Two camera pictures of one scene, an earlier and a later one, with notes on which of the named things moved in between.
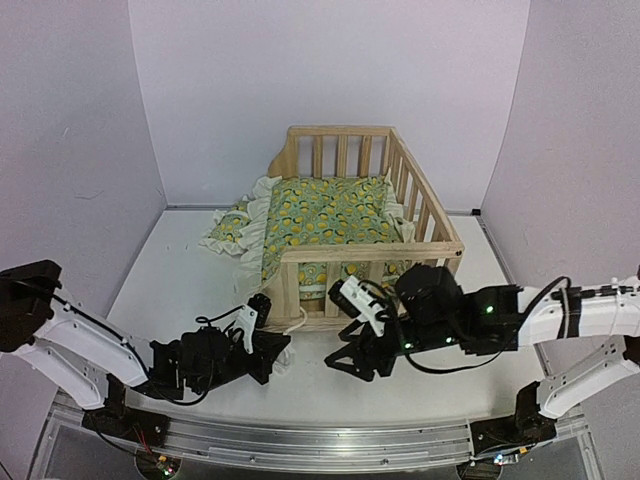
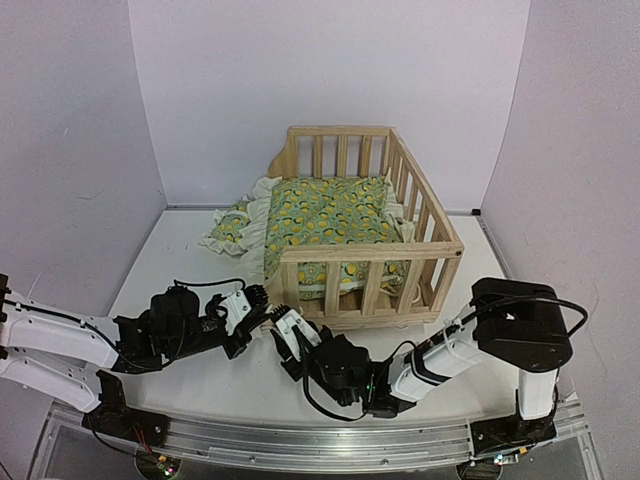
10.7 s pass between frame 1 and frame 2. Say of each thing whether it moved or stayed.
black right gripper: moved
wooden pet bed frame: stayed
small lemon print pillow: stayed
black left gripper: moved
